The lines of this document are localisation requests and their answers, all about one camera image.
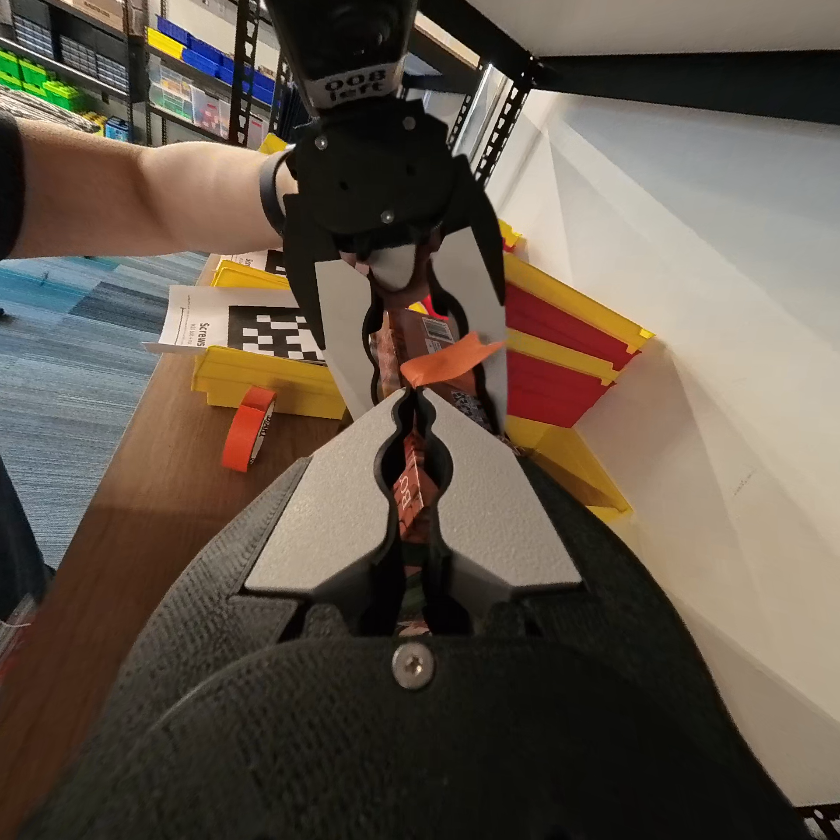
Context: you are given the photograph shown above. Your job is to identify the person's left forearm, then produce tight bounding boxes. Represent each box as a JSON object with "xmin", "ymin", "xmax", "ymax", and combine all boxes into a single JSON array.
[{"xmin": 13, "ymin": 121, "xmax": 296, "ymax": 260}]

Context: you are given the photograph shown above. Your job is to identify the white paper sheet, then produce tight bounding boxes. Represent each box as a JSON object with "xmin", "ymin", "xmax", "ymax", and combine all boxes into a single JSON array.
[{"xmin": 220, "ymin": 249, "xmax": 290, "ymax": 275}]

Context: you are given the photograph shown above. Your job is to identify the wooden desk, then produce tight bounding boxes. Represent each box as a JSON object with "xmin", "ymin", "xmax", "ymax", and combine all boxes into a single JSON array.
[{"xmin": 0, "ymin": 252, "xmax": 358, "ymax": 837}]

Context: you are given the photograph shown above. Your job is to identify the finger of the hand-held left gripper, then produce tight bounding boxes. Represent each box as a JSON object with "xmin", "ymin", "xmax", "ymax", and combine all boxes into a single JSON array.
[
  {"xmin": 428, "ymin": 225, "xmax": 511, "ymax": 437},
  {"xmin": 314, "ymin": 258, "xmax": 396, "ymax": 422}
]

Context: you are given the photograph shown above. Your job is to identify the white shelf board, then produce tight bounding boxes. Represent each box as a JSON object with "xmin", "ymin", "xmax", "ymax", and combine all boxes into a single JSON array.
[{"xmin": 467, "ymin": 0, "xmax": 840, "ymax": 59}]

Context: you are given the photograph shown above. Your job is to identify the orange tape roll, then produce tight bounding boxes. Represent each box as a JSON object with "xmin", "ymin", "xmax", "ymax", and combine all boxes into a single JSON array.
[{"xmin": 221, "ymin": 385, "xmax": 278, "ymax": 473}]

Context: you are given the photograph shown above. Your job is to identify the row of blue bins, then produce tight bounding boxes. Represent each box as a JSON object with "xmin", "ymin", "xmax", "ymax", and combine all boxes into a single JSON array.
[{"xmin": 156, "ymin": 14, "xmax": 277, "ymax": 106}]

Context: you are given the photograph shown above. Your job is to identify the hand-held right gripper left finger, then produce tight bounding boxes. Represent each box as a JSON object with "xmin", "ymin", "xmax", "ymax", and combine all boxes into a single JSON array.
[{"xmin": 243, "ymin": 386, "xmax": 417, "ymax": 635}]

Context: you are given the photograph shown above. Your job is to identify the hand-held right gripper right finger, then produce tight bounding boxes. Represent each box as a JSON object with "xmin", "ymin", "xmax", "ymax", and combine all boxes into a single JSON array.
[{"xmin": 416, "ymin": 387, "xmax": 584, "ymax": 635}]

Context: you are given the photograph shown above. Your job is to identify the grey drawer cabinets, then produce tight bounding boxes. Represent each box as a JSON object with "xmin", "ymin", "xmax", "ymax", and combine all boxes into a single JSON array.
[{"xmin": 13, "ymin": 13, "xmax": 129, "ymax": 89}]

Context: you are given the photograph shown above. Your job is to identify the person's dark pants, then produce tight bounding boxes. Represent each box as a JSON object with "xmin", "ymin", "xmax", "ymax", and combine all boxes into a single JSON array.
[{"xmin": 0, "ymin": 456, "xmax": 59, "ymax": 690}]

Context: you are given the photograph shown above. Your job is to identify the row of green bins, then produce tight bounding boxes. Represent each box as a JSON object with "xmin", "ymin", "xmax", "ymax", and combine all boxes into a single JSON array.
[{"xmin": 0, "ymin": 49, "xmax": 89, "ymax": 112}]

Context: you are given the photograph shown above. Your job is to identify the silver metal upright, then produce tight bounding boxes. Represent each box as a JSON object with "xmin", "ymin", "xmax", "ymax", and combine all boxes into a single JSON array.
[{"xmin": 453, "ymin": 62, "xmax": 509, "ymax": 165}]

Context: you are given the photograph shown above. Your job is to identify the red plastic bin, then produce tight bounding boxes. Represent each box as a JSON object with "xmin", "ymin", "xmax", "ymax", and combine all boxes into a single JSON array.
[
  {"xmin": 505, "ymin": 282, "xmax": 641, "ymax": 370},
  {"xmin": 508, "ymin": 351, "xmax": 611, "ymax": 421}
]

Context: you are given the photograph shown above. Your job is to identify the black metal storage shelving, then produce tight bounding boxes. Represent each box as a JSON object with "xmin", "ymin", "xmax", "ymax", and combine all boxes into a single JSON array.
[{"xmin": 0, "ymin": 0, "xmax": 293, "ymax": 148}]

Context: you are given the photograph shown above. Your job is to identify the black perforated rack frame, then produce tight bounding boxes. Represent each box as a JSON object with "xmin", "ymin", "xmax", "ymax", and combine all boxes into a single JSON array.
[{"xmin": 407, "ymin": 0, "xmax": 840, "ymax": 191}]

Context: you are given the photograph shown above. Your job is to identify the orchid print toy box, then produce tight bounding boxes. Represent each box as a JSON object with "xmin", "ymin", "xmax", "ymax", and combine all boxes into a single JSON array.
[{"xmin": 367, "ymin": 302, "xmax": 526, "ymax": 641}]

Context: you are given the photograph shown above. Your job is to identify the paper sheet with checker tag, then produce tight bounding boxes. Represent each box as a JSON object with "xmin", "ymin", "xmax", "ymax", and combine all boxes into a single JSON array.
[{"xmin": 141, "ymin": 284, "xmax": 329, "ymax": 366}]

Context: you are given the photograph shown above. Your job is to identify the person's black shirt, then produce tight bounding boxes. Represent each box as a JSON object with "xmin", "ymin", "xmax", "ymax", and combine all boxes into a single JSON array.
[{"xmin": 0, "ymin": 108, "xmax": 27, "ymax": 262}]

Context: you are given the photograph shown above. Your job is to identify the clear plastic container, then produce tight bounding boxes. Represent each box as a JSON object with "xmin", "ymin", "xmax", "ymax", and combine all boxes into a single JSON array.
[{"xmin": 150, "ymin": 62, "xmax": 231, "ymax": 139}]

